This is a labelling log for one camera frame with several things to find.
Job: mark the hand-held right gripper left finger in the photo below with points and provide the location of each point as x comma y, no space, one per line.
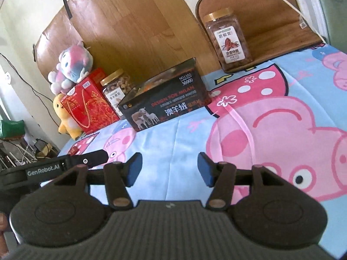
134,170

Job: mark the black tape strip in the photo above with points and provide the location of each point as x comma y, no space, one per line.
67,6

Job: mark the wood-pattern board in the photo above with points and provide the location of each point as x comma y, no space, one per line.
130,19

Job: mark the green bag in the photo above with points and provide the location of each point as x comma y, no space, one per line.
10,130

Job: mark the small red packet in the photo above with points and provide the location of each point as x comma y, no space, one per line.
80,146

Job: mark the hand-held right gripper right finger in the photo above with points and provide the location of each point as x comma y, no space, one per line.
204,172

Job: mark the dark box with sheep print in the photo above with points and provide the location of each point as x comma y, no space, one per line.
168,105

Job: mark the square nut jar gold lid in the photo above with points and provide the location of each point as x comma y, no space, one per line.
230,43

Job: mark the pink and blue plush cat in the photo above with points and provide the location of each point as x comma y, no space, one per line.
71,65

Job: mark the round nut jar gold lid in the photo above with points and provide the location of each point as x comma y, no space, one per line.
113,92

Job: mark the red gift bag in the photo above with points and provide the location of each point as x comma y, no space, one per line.
92,108

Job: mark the yellow plush toy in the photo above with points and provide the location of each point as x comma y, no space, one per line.
63,113

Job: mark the printed cartoon pig blanket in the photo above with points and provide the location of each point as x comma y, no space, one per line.
271,130

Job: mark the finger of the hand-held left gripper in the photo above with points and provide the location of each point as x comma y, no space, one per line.
95,157

